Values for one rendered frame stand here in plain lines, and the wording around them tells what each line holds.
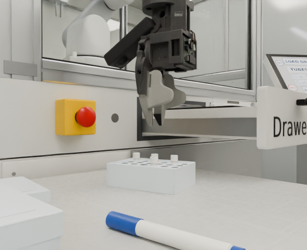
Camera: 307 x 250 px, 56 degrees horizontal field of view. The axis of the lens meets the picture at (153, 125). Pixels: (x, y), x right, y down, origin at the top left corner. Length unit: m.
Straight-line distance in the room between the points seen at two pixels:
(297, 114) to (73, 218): 0.49
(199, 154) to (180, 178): 0.50
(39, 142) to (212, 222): 0.39
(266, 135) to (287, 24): 2.03
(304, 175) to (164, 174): 1.22
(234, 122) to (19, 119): 0.41
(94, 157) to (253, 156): 0.74
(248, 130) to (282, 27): 2.01
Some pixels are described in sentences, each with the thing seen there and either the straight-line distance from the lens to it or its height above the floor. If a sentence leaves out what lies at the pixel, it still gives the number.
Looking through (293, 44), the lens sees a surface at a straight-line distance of 2.47.
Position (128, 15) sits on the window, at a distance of 0.79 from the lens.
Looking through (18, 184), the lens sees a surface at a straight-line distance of 0.46.
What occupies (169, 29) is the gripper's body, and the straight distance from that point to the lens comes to 0.51.
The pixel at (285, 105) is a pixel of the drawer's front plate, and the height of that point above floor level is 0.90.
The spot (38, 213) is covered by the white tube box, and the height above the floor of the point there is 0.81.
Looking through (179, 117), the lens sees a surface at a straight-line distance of 0.66.
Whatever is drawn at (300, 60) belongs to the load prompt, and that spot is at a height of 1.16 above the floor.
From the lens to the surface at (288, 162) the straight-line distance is 2.43.
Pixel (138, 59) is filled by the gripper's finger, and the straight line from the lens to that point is 0.49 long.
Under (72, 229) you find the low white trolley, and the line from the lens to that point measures 0.31.
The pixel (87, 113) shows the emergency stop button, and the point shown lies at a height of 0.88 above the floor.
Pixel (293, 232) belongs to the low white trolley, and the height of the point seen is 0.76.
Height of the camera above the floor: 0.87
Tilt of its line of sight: 1 degrees down
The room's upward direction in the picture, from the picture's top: straight up
